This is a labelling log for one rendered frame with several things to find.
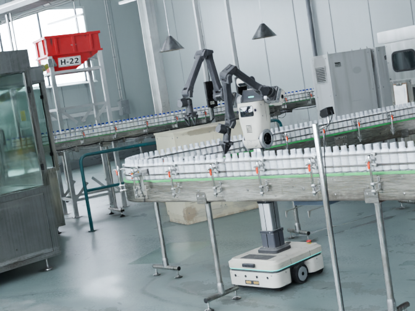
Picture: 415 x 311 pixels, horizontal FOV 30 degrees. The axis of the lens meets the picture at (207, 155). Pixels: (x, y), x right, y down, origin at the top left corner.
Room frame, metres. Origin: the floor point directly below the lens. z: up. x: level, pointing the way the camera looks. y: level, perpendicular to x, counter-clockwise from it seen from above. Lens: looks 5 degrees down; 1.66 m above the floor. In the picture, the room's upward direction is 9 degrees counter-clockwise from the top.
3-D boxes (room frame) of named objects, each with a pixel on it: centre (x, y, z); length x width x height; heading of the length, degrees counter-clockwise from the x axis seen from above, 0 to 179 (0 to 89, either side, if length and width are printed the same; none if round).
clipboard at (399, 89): (8.98, -2.32, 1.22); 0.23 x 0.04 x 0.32; 27
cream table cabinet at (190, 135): (10.14, 0.03, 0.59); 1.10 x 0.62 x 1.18; 117
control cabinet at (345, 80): (11.71, -2.20, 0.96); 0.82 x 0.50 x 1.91; 117
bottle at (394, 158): (4.65, -1.12, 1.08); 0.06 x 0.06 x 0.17
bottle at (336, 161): (4.95, -0.82, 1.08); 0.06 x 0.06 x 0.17
